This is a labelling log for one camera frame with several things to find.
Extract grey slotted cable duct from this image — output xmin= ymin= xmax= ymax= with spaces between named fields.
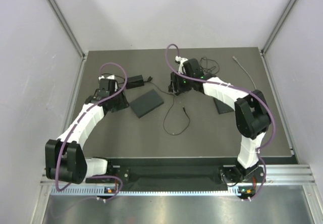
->
xmin=50 ymin=185 xmax=255 ymax=197

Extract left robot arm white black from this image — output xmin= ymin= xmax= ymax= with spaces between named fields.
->
xmin=45 ymin=75 xmax=129 ymax=184

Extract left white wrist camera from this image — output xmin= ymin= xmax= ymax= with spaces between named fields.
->
xmin=98 ymin=75 xmax=115 ymax=81

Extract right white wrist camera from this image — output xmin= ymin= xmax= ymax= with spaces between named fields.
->
xmin=175 ymin=56 xmax=188 ymax=75

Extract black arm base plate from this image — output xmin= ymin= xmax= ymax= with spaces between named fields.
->
xmin=85 ymin=157 xmax=265 ymax=192

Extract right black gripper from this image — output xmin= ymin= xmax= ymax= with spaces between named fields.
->
xmin=169 ymin=71 xmax=193 ymax=94

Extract grey ethernet cable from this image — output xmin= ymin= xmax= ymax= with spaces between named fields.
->
xmin=232 ymin=55 xmax=257 ymax=90

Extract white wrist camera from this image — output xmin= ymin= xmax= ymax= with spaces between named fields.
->
xmin=98 ymin=75 xmax=115 ymax=81
xmin=175 ymin=56 xmax=188 ymax=75

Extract dark grey network switch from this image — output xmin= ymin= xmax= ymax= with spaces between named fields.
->
xmin=213 ymin=98 xmax=234 ymax=115

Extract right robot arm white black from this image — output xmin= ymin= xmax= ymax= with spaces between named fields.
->
xmin=169 ymin=56 xmax=272 ymax=182

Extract black box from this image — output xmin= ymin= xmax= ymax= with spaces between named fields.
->
xmin=129 ymin=89 xmax=164 ymax=118

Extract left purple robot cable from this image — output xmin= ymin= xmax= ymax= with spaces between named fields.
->
xmin=50 ymin=62 xmax=128 ymax=217

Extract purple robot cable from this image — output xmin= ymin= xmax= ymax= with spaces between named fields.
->
xmin=50 ymin=62 xmax=128 ymax=217
xmin=165 ymin=43 xmax=276 ymax=201

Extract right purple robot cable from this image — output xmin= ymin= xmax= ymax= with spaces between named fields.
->
xmin=165 ymin=43 xmax=276 ymax=201

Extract black power brick adapter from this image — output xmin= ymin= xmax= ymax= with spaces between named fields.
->
xmin=126 ymin=75 xmax=145 ymax=89

